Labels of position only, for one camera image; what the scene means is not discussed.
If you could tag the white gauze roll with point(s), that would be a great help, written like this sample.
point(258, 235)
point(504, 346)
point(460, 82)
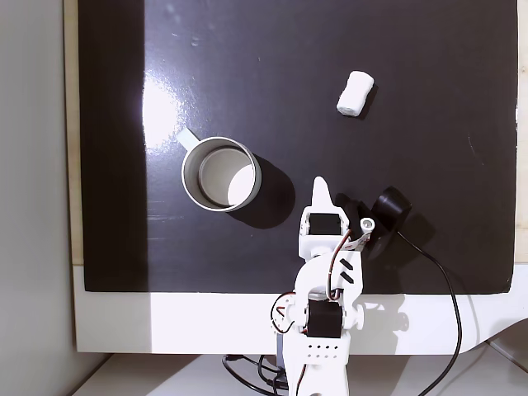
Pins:
point(355, 94)

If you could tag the black table mat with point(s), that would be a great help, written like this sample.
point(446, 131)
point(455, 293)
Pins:
point(288, 82)

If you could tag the grey-green metal mug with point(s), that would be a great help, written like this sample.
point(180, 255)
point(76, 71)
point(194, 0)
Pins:
point(191, 167)

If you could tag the black oval camera box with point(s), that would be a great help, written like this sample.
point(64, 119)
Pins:
point(392, 206)

